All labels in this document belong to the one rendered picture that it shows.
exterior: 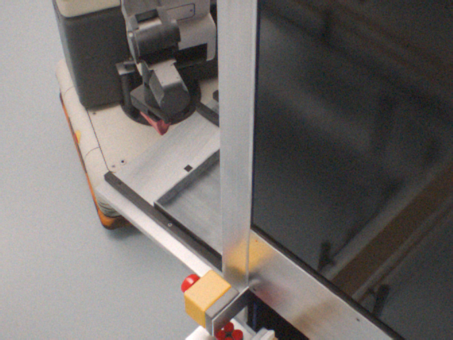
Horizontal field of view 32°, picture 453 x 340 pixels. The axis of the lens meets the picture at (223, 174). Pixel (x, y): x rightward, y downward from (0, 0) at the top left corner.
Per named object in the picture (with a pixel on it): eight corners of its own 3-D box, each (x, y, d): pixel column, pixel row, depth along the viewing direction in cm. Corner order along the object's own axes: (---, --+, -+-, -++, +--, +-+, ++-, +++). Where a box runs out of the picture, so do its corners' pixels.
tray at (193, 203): (356, 225, 168) (358, 216, 165) (275, 306, 156) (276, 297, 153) (236, 142, 182) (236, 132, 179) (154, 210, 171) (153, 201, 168)
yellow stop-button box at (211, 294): (239, 311, 147) (240, 291, 141) (212, 337, 143) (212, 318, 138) (210, 287, 150) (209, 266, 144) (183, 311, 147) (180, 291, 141)
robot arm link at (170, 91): (172, 13, 139) (125, 27, 137) (195, 54, 132) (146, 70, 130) (179, 63, 148) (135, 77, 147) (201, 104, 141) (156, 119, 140)
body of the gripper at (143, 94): (166, 127, 148) (164, 98, 142) (129, 100, 153) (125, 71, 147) (191, 108, 151) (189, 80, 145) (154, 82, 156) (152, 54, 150)
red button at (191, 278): (208, 291, 147) (207, 280, 144) (193, 305, 146) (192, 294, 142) (194, 278, 149) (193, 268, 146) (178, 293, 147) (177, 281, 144)
